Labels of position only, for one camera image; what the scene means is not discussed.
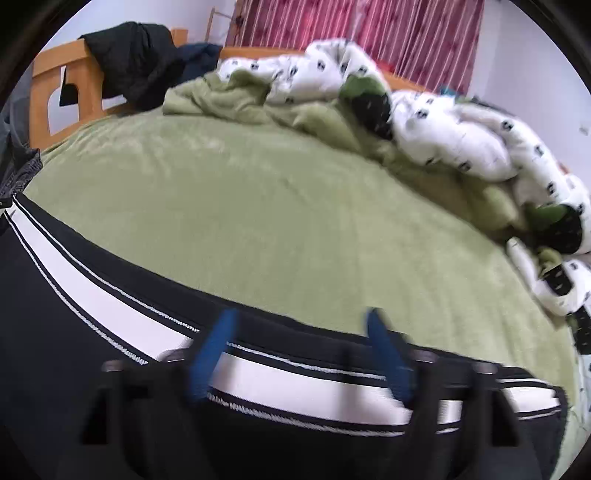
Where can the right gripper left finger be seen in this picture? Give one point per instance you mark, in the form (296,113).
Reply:
(140,423)

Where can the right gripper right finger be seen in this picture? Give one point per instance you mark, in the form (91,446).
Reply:
(461,426)

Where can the green fleece blanket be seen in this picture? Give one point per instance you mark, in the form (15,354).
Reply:
(490,207)

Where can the green fleece bed sheet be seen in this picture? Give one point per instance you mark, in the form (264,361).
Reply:
(275,219)

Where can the grey denim jeans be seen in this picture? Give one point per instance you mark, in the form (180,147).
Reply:
(19,161)

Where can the white flower print quilt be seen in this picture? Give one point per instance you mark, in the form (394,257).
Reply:
(472,138)

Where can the black jacket on footboard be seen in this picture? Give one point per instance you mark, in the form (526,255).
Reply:
(139,62)

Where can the navy blue garment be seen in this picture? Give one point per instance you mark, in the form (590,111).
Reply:
(198,59)

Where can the pink striped curtain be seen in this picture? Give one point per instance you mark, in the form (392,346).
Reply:
(431,43)

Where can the wooden coat rack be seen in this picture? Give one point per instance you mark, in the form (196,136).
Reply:
(218,27)

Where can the wooden bed frame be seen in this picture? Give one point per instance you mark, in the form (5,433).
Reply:
(87,77)

